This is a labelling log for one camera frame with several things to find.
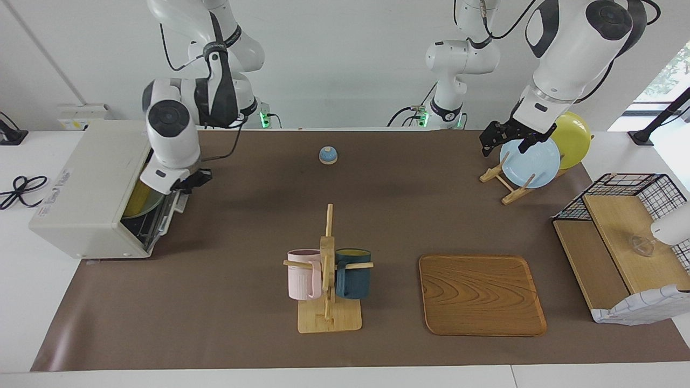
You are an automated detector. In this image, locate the toaster oven glass door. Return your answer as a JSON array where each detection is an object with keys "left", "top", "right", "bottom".
[{"left": 137, "top": 190, "right": 190, "bottom": 254}]

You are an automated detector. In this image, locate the pale green plate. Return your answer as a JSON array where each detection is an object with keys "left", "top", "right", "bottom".
[{"left": 123, "top": 181, "right": 167, "bottom": 220}]

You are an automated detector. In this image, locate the yellow corn cob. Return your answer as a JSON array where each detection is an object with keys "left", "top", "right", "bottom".
[{"left": 128, "top": 183, "right": 157, "bottom": 214}]

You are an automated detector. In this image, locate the beige toaster oven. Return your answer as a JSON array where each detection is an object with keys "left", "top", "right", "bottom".
[{"left": 30, "top": 120, "right": 178, "bottom": 260}]

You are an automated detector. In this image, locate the light blue plate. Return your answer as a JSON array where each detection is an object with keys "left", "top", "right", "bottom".
[{"left": 500, "top": 135, "right": 561, "bottom": 189}]

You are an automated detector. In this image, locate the yellow plate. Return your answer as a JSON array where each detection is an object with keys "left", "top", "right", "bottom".
[{"left": 549, "top": 112, "right": 592, "bottom": 170}]

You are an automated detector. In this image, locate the wooden plate rack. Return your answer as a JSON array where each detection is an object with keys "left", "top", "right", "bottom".
[{"left": 479, "top": 135, "right": 595, "bottom": 205}]

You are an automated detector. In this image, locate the black clamp stand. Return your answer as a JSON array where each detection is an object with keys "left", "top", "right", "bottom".
[{"left": 628, "top": 86, "right": 690, "bottom": 146}]

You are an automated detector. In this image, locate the light wooden stepped shelf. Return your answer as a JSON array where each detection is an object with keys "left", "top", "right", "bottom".
[{"left": 553, "top": 194, "right": 690, "bottom": 324}]

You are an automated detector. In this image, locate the pink mug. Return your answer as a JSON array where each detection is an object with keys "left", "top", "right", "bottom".
[{"left": 287, "top": 249, "right": 323, "bottom": 301}]

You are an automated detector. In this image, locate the brown table mat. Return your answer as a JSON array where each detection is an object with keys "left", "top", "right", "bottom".
[{"left": 30, "top": 129, "right": 690, "bottom": 372}]

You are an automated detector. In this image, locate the small clear glass piece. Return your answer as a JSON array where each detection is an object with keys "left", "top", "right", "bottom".
[{"left": 628, "top": 233, "right": 657, "bottom": 257}]

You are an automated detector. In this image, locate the brown wooden tray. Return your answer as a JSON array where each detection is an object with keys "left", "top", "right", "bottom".
[{"left": 419, "top": 254, "right": 547, "bottom": 337}]

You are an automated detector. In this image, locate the white rounded device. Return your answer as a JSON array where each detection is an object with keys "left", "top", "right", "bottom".
[{"left": 650, "top": 201, "right": 690, "bottom": 247}]

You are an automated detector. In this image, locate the dark blue mug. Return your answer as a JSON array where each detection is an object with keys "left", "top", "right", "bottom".
[{"left": 334, "top": 248, "right": 372, "bottom": 300}]

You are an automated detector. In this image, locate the wooden mug rack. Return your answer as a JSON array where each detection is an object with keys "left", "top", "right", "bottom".
[{"left": 283, "top": 204, "right": 374, "bottom": 334}]

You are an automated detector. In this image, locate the white checked cloth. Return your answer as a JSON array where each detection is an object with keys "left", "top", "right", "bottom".
[{"left": 591, "top": 284, "right": 690, "bottom": 326}]

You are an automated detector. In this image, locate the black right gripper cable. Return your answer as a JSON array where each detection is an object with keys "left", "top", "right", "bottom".
[{"left": 199, "top": 123, "right": 244, "bottom": 162}]

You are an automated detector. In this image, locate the oven wire rack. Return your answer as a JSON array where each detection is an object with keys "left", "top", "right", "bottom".
[{"left": 129, "top": 216, "right": 163, "bottom": 244}]

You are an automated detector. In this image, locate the black wire basket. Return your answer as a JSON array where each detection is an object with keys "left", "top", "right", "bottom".
[{"left": 551, "top": 172, "right": 690, "bottom": 270}]

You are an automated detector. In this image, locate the white wall socket box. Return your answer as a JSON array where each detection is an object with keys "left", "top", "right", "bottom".
[{"left": 58, "top": 103, "right": 115, "bottom": 131}]

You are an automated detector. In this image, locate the black coiled cable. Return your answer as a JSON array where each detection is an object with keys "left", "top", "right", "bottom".
[{"left": 0, "top": 175, "right": 49, "bottom": 211}]

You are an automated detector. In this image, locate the black table mount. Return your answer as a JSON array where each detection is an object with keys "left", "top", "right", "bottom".
[{"left": 0, "top": 112, "right": 29, "bottom": 146}]

